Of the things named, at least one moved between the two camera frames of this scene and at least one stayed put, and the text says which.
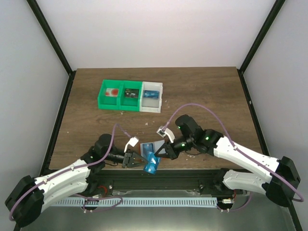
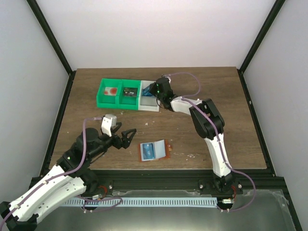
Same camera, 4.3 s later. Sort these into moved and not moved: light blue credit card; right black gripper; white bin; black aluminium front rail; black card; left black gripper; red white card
Moved: right black gripper; light blue credit card; left black gripper
Not moved: white bin; red white card; black card; black aluminium front rail
